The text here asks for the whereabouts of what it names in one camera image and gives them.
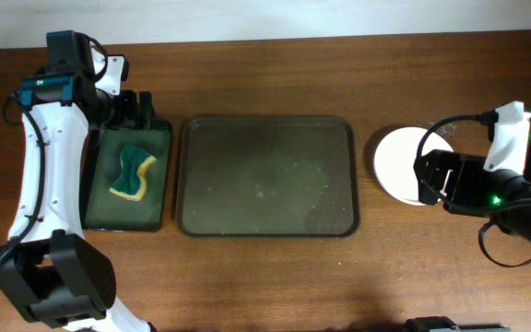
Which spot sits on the pinkish white plate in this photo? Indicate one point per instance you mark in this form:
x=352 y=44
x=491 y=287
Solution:
x=393 y=164

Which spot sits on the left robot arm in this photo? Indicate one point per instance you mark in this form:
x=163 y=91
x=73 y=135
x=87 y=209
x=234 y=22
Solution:
x=48 y=271

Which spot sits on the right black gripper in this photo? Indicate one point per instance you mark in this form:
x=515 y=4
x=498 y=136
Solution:
x=460 y=163

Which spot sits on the small dark green tray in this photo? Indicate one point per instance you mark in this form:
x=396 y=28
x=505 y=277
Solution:
x=100 y=209

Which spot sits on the green yellow sponge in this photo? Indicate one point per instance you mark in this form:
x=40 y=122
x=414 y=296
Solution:
x=132 y=182

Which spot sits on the large brown tray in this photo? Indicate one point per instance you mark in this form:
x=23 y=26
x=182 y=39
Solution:
x=268 y=176

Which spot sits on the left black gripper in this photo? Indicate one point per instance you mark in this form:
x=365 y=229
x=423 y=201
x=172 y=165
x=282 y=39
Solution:
x=133 y=120

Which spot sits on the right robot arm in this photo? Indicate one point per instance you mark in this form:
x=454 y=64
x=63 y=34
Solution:
x=514 y=222

